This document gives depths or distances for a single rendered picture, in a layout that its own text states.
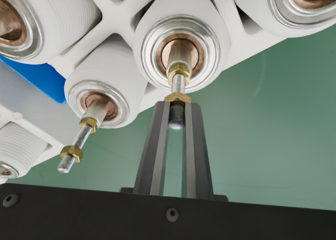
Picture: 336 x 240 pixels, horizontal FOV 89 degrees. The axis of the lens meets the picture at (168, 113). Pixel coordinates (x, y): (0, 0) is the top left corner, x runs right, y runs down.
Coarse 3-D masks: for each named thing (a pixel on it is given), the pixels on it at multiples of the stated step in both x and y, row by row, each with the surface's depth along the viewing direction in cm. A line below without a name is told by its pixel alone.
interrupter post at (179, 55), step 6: (174, 48) 16; (180, 48) 16; (174, 54) 15; (180, 54) 15; (186, 54) 15; (168, 60) 15; (174, 60) 14; (180, 60) 14; (186, 60) 14; (168, 66) 14; (186, 66) 14
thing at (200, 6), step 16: (160, 0) 16; (176, 0) 14; (192, 0) 14; (208, 0) 18; (144, 16) 15; (160, 16) 14; (208, 16) 14; (144, 32) 15; (224, 32) 15; (224, 48) 16; (224, 64) 17; (208, 80) 18
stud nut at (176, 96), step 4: (176, 92) 11; (180, 92) 11; (168, 96) 11; (172, 96) 11; (176, 96) 10; (180, 96) 11; (184, 96) 11; (164, 100) 11; (168, 100) 11; (172, 100) 10; (176, 100) 10; (180, 100) 10; (184, 100) 10; (188, 100) 11; (172, 104) 11; (176, 104) 10; (180, 104) 10; (184, 104) 10
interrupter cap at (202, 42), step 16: (176, 16) 14; (192, 16) 14; (160, 32) 15; (176, 32) 15; (192, 32) 15; (208, 32) 15; (144, 48) 16; (160, 48) 16; (192, 48) 16; (208, 48) 16; (144, 64) 17; (160, 64) 17; (192, 64) 17; (208, 64) 17; (160, 80) 18; (192, 80) 18
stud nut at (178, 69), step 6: (174, 66) 14; (180, 66) 13; (168, 72) 14; (174, 72) 13; (180, 72) 13; (186, 72) 13; (168, 78) 14; (186, 78) 14; (168, 84) 14; (186, 84) 14
